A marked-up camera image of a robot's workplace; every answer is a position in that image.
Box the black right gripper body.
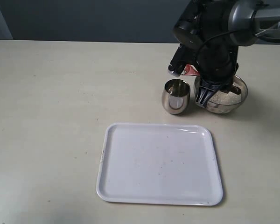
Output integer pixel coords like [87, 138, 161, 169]
[173, 0, 238, 85]

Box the brown wooden spoon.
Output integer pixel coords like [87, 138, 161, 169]
[222, 85, 241, 95]

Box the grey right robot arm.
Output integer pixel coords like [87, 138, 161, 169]
[168, 0, 280, 108]

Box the steel bowl with rice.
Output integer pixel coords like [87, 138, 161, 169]
[204, 75, 248, 114]

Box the stainless steel cup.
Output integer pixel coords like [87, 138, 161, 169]
[161, 79, 190, 115]

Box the white rectangular tray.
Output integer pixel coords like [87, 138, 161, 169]
[96, 123, 224, 206]

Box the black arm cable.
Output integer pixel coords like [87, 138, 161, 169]
[197, 28, 280, 56]

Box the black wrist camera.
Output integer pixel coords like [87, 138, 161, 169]
[168, 44, 199, 77]

